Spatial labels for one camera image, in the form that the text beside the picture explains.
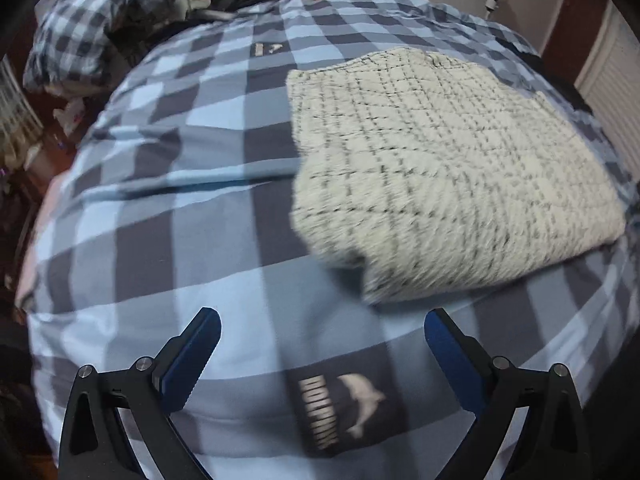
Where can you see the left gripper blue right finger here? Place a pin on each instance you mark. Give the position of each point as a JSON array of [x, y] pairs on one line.
[[552, 441]]

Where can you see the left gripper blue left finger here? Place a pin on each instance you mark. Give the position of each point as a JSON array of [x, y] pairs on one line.
[[94, 443]]

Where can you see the cream plaid tweed shirt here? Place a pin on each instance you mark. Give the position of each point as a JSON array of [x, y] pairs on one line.
[[429, 174]]

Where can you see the blue checkered bed sheet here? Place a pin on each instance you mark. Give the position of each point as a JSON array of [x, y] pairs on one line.
[[178, 199]]

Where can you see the black garment on bed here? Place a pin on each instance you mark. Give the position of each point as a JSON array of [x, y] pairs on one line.
[[567, 90]]

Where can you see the white louvered wardrobe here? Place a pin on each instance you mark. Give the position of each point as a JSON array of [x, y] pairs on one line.
[[609, 83]]

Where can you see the bundled blue checkered quilt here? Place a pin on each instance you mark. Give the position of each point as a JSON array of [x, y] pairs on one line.
[[73, 44]]

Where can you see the brown door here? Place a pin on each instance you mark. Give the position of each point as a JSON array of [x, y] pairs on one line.
[[573, 35]]

